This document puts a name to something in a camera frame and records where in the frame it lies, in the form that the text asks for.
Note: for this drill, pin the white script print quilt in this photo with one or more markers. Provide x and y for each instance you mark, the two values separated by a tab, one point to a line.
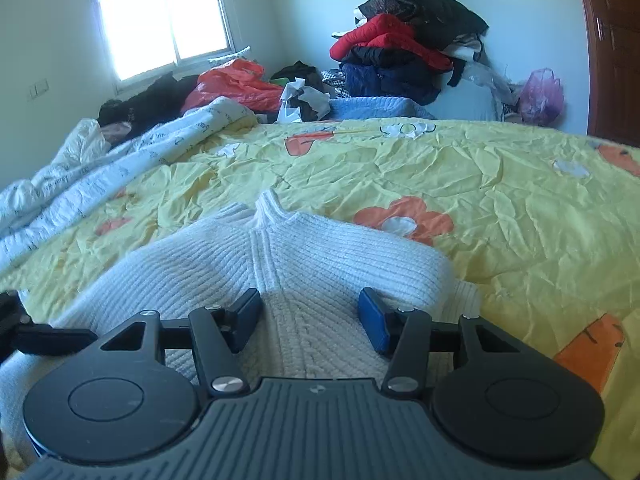
100	170

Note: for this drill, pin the white knit sweater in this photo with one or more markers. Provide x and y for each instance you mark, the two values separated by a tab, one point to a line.
300	265

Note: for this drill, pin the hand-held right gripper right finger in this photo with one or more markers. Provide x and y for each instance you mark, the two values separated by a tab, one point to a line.
374	322

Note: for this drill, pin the pink cloth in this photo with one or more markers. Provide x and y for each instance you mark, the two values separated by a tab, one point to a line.
116	132

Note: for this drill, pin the wall switch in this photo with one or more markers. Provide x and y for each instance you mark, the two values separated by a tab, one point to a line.
39	88

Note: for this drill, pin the window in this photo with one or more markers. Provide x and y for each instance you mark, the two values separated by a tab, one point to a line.
165	25

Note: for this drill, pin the white plastic bag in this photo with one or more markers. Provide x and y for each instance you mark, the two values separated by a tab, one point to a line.
305	102

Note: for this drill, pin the pink plastic bag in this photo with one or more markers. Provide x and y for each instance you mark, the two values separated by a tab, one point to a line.
542	95

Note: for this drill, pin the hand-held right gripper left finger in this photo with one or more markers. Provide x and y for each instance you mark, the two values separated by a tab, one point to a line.
246	320

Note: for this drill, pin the light blue knit sweater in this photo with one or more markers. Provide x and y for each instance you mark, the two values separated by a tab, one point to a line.
375	107

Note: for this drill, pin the black white checkered cloth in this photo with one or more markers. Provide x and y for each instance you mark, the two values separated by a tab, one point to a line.
334	82

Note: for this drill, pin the dark green clothing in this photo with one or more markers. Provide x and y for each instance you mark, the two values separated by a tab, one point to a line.
300	72

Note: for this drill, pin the yellow carrot print bedsheet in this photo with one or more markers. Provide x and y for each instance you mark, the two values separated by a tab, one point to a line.
500	200

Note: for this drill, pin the black patterned garment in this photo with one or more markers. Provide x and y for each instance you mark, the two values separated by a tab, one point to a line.
430	5

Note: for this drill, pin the red puffer jacket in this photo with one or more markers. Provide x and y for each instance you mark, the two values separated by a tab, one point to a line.
385	35

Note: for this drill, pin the black clothing heap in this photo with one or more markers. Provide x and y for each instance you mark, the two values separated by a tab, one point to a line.
145	100

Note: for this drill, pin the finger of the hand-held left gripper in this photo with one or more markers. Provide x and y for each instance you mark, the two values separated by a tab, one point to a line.
55	339

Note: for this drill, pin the navy blue garment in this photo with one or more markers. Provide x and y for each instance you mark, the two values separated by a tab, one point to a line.
390	80

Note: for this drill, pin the brown wooden door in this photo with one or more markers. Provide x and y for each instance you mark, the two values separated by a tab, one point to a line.
615	50

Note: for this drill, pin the red plastic bag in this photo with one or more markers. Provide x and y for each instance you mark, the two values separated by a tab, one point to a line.
235	85

